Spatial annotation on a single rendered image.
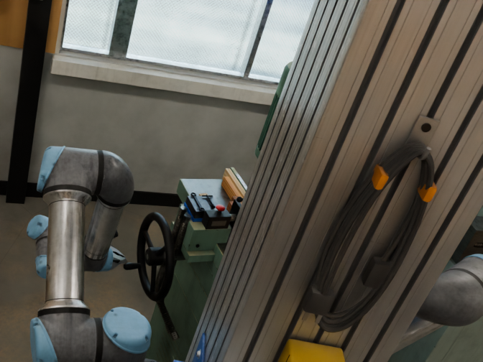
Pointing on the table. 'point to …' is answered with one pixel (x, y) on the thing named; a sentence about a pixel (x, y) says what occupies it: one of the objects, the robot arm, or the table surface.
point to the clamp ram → (234, 212)
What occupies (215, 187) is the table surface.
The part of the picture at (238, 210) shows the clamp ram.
